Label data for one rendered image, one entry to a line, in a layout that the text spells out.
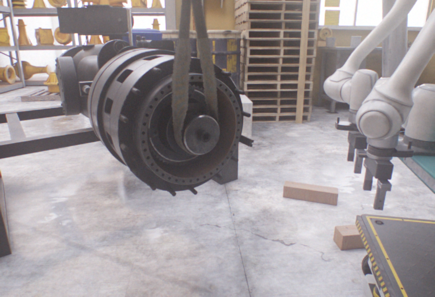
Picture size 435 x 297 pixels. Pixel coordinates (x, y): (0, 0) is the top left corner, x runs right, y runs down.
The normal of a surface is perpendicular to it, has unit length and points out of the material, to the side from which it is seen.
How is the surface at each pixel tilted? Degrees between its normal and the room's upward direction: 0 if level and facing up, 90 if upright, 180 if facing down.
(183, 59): 90
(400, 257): 0
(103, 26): 90
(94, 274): 0
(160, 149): 90
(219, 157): 42
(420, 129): 93
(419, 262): 0
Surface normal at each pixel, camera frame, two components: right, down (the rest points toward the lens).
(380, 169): -0.20, 0.28
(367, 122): -0.61, 0.36
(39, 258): 0.00, -0.96
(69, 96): 0.51, 0.43
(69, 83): 0.51, 0.05
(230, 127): -0.85, 0.04
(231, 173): 0.59, 0.23
